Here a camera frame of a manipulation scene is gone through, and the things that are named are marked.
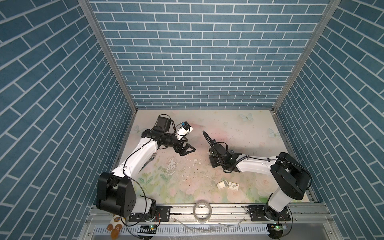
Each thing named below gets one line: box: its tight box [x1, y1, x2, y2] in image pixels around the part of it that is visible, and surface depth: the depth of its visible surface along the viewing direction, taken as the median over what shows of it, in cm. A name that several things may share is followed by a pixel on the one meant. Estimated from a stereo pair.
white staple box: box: [228, 181, 239, 191], surface depth 84 cm
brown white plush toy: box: [107, 214, 124, 240], surface depth 69 cm
